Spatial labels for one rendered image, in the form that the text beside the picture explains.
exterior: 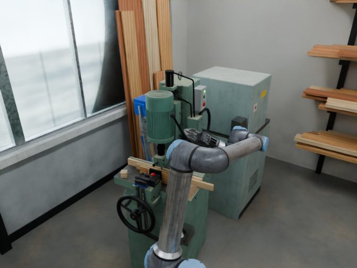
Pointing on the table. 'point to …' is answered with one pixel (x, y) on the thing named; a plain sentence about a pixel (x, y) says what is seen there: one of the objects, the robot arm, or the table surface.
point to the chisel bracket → (160, 159)
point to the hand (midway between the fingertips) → (185, 131)
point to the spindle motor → (159, 116)
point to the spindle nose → (160, 149)
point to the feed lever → (178, 125)
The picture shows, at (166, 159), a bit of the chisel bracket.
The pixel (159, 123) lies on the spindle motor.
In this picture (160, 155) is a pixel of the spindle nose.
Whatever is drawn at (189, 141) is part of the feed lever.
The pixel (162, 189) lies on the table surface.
